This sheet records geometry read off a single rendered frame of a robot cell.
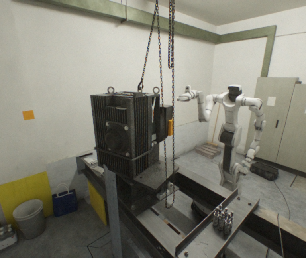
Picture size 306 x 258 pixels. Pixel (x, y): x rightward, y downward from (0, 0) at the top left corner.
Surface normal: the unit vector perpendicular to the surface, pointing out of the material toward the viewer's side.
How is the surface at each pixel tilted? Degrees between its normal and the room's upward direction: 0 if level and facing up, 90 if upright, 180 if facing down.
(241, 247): 0
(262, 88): 90
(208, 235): 0
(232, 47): 90
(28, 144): 90
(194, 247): 0
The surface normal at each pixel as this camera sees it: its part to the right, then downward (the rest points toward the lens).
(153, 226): 0.00, -0.95
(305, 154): -0.76, 0.20
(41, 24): 0.65, 0.23
